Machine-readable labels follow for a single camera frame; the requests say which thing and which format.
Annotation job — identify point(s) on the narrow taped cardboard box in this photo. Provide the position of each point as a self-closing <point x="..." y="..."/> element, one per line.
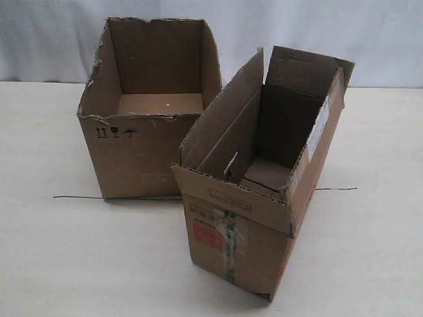
<point x="250" y="164"/>

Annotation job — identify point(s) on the large open cardboard box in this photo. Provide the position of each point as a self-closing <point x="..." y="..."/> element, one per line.
<point x="150" y="81"/>

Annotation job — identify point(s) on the thin black line marker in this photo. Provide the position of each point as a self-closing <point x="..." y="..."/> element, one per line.
<point x="170" y="198"/>

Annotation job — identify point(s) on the white backdrop curtain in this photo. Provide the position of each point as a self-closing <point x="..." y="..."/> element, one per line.
<point x="55" y="41"/>

